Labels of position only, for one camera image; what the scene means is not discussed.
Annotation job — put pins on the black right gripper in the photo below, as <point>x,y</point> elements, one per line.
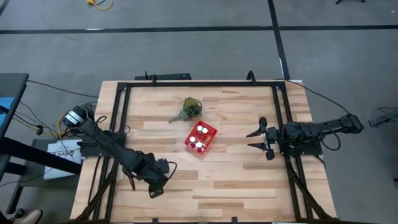
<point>272,136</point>

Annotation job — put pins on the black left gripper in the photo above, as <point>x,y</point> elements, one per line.
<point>157,175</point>

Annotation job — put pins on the red plastic mesh basket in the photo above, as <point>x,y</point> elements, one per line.
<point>213,132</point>

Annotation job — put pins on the yellow-green pill bottle white cap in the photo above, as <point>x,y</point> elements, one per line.
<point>192,139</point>

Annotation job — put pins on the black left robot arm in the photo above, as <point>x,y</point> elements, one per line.
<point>105,140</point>

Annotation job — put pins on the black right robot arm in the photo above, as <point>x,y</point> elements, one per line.
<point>311,130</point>

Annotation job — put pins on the green artificial plant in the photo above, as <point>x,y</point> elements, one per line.
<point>189,109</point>

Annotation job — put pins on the white cardboard box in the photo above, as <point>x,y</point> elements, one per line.
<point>66,148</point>

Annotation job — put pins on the black flat box with antennas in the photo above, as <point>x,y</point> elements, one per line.
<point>168,76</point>

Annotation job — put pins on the person's tan shoe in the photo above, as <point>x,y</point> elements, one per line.
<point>29,216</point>

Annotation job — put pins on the black stand base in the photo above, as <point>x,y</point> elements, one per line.
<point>349,1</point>

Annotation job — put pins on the blue panel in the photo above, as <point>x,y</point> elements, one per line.
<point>6,109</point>

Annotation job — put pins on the dark grey desk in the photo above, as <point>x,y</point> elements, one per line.
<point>12,87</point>

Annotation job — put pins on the black aluminium table frame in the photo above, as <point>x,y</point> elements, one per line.
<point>202,84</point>

